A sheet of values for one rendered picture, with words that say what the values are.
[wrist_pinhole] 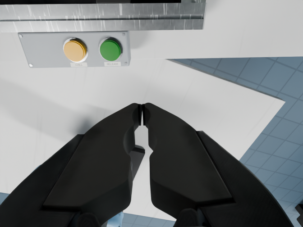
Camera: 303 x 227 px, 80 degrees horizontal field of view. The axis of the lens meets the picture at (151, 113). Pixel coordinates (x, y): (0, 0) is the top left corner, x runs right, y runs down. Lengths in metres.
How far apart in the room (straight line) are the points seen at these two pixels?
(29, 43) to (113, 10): 0.18
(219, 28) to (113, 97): 0.33
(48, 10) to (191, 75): 0.36
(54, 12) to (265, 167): 2.27
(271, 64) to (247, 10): 1.18
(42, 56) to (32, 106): 0.23
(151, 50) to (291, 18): 0.35
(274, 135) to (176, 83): 1.67
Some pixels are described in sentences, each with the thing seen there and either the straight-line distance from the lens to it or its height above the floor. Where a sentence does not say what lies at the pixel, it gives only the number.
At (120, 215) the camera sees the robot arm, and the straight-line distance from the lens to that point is 0.54.
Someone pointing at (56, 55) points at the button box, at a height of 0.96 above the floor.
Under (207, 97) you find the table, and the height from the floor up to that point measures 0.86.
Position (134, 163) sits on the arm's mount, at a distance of 0.67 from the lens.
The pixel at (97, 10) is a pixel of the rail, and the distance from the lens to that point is 0.39.
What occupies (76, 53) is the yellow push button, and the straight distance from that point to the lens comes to 0.40.
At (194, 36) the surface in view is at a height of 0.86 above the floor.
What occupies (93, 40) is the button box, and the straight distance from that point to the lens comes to 0.40.
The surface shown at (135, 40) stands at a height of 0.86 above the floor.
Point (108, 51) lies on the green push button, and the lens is 0.39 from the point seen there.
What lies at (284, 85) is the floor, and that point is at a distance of 1.84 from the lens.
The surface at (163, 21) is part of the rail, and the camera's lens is 0.39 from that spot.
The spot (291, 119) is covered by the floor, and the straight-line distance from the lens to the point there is 2.08.
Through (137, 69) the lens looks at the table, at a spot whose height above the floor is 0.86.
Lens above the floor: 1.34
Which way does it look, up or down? 59 degrees down
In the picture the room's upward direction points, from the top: 176 degrees clockwise
